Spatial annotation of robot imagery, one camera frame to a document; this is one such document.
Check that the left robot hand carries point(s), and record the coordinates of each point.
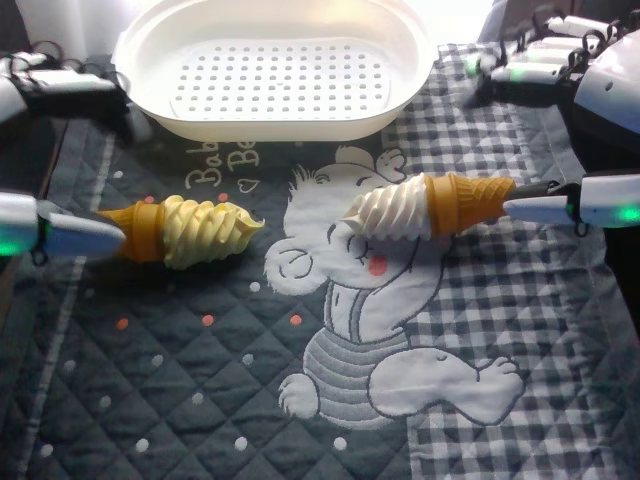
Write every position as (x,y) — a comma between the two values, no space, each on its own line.
(60,80)

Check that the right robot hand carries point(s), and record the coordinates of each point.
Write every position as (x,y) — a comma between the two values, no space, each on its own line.
(607,85)

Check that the yellow toy ice cream cone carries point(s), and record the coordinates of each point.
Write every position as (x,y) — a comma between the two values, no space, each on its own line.
(190,232)

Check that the white toy ice cream cone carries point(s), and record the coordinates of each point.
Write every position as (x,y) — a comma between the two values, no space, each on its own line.
(425,207)

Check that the white perforated plastic basket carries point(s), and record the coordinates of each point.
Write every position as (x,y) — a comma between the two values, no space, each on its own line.
(280,75)

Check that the grey quilt with bear print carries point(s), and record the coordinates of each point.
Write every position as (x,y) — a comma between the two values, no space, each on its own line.
(210,360)

